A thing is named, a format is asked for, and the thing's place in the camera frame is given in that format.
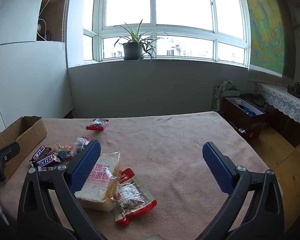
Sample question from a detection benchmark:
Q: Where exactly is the white lace tablecloth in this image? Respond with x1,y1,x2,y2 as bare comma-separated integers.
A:
256,82,300,143

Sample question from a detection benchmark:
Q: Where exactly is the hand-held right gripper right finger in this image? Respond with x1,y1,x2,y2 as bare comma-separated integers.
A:
200,141,285,240

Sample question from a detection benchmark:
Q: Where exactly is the sliced bread packet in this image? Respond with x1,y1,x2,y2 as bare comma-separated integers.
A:
74,151,122,212

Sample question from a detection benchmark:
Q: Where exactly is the potted spider plant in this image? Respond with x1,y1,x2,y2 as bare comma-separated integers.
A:
113,19,169,61

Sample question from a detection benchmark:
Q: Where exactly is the cardboard box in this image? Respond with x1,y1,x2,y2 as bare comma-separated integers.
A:
0,116,47,182

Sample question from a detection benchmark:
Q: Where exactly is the dark purple chocolate bar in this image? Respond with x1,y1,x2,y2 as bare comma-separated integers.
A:
31,145,52,162

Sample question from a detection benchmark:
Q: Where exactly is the small red packet dark filling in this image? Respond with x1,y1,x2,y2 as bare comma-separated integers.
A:
86,118,109,132

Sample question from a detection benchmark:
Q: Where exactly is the colourful jelly cup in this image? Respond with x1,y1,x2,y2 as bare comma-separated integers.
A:
52,143,75,160

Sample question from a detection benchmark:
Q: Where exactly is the small clear snack packet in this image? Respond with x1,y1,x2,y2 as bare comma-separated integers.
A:
74,136,93,154

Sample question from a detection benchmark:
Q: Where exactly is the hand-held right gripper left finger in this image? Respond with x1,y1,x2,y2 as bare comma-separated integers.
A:
17,140,108,240

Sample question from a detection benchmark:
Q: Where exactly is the pink blanket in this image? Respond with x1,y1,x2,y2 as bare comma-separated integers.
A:
0,111,283,240

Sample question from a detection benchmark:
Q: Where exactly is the brown chocolate bar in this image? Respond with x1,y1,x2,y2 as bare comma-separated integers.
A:
36,152,63,168

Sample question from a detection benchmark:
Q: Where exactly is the white framed window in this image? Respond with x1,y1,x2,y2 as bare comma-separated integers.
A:
83,0,251,67

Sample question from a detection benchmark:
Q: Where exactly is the red wooden box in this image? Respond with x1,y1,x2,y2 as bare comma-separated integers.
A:
222,97,268,140

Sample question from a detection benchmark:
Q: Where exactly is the large red snack packet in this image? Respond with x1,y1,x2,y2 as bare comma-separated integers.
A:
111,168,157,227

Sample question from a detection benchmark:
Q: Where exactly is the white cabinet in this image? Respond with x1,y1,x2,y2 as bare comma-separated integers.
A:
0,0,74,133

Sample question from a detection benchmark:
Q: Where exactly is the dark metal ornament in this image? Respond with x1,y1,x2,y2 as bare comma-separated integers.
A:
286,81,300,100

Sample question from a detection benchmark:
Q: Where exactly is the wooden shelf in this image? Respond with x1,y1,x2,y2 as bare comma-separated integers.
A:
36,0,71,42

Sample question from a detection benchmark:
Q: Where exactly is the green patterned bag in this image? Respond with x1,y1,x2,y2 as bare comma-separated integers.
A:
211,79,240,112

